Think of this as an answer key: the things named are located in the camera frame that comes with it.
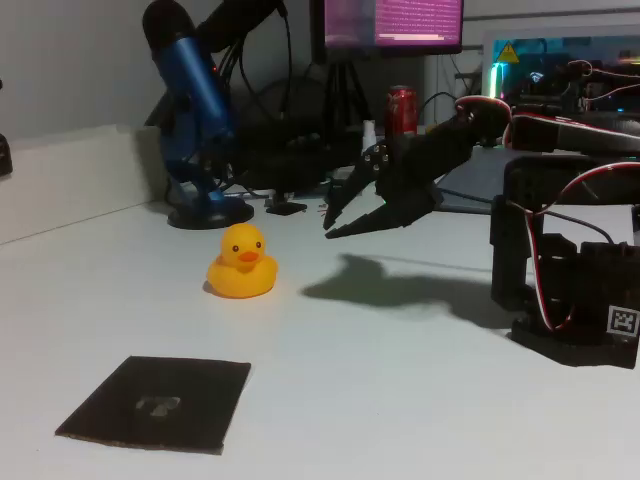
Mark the grey flat laptop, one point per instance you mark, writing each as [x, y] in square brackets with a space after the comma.
[475, 175]

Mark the yellow rubber duck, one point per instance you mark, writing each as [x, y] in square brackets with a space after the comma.
[240, 280]

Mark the computer case with lights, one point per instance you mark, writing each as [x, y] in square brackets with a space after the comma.
[540, 55]

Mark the black square pad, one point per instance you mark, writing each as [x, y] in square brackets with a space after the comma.
[195, 380]

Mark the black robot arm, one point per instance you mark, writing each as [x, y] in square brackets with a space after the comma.
[550, 132]

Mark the white fiducial tag sticker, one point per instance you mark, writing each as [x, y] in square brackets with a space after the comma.
[624, 321]

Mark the black object at ledge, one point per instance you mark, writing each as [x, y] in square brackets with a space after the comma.
[5, 155]

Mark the small black flat stand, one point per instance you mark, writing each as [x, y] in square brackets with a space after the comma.
[286, 208]

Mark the red soda can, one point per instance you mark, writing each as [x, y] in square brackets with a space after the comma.
[400, 110]

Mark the white raised ledge board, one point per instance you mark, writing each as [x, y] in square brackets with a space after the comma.
[75, 175]

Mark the blue microphone on stand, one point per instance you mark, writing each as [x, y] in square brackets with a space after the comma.
[197, 95]

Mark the black tripod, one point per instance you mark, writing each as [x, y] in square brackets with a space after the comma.
[340, 90]

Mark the white spray bottle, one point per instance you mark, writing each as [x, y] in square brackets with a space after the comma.
[369, 131]

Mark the black computer monitor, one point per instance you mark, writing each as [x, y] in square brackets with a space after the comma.
[415, 20]

